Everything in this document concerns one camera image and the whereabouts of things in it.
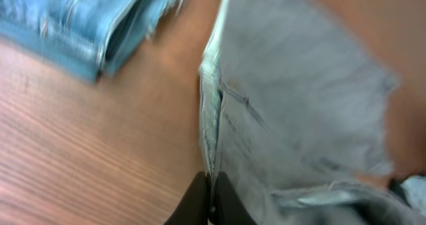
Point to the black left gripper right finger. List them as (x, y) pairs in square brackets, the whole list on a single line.
[(227, 208)]

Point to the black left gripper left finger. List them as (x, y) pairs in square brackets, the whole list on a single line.
[(193, 207)]

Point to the grey shorts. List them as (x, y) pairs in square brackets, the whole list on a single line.
[(293, 115)]

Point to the folded light blue jeans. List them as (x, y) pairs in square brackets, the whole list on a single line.
[(85, 37)]

